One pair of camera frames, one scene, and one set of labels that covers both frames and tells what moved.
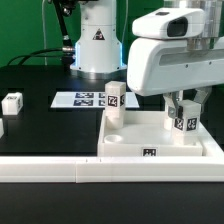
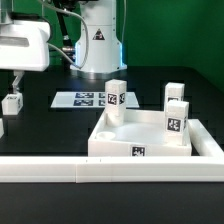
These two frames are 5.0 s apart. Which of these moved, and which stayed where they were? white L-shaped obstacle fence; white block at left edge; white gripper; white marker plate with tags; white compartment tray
Moved: white compartment tray; white gripper
Stayed: white marker plate with tags; white block at left edge; white L-shaped obstacle fence
